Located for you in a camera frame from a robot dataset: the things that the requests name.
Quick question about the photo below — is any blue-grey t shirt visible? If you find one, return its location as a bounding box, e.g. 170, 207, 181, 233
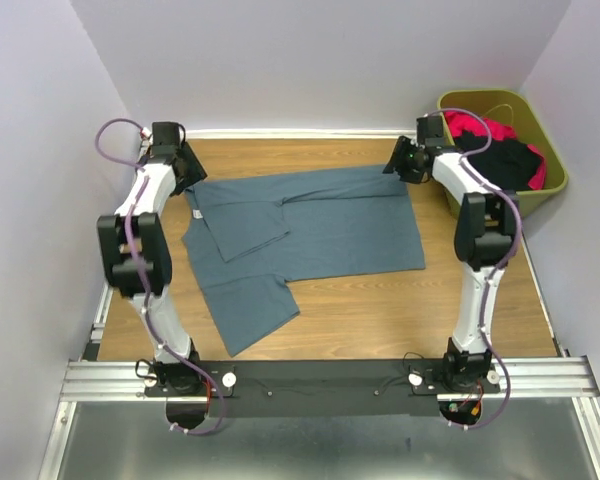
183, 165, 425, 356

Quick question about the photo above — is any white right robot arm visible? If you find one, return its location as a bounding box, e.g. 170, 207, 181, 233
383, 110, 522, 391

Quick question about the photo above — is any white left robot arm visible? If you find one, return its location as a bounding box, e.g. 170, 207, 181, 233
94, 119, 210, 395

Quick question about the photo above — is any red t shirt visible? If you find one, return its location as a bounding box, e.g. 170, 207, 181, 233
444, 111, 547, 191

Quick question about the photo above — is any black t shirt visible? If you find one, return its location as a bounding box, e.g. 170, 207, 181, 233
468, 139, 544, 191

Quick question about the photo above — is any olive green plastic bin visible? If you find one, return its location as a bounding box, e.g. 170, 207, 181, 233
437, 89, 569, 217

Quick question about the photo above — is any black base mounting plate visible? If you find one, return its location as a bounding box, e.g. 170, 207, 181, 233
135, 353, 503, 428

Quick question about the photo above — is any aluminium frame rail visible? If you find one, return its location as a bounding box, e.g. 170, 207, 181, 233
60, 357, 600, 402

